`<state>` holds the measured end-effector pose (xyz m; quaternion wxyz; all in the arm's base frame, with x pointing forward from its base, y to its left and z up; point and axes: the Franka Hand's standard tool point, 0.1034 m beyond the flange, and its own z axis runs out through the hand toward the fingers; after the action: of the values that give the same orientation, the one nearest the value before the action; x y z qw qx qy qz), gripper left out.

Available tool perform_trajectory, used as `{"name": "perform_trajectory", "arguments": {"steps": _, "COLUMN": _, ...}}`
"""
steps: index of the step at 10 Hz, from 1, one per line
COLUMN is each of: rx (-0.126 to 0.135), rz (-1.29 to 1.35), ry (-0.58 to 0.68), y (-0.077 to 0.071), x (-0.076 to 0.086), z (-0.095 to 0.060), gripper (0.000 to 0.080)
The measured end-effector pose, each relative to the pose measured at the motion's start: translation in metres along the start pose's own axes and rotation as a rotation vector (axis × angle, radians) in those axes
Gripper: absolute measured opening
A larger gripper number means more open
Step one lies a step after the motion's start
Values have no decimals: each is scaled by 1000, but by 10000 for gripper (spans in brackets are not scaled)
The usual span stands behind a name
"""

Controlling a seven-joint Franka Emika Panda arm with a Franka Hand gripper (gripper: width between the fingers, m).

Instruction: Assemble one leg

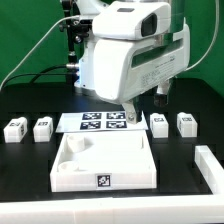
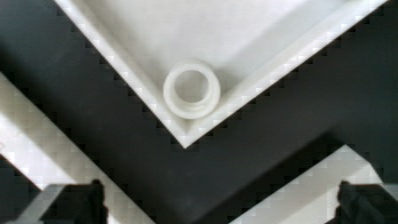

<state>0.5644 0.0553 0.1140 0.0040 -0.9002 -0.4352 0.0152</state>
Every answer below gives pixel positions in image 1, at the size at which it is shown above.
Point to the white sheet with markers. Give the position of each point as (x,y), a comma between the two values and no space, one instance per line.
(97,121)

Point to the white L-shaped fence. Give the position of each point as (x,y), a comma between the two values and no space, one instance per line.
(193,209)

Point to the white square tabletop part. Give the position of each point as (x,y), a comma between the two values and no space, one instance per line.
(108,160)

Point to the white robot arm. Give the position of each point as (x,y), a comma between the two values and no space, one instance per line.
(89,9)

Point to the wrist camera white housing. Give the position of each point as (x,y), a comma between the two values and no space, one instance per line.
(132,20)

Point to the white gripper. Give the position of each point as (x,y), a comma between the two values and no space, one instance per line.
(126,69)

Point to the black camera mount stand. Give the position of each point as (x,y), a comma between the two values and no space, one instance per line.
(77,30)

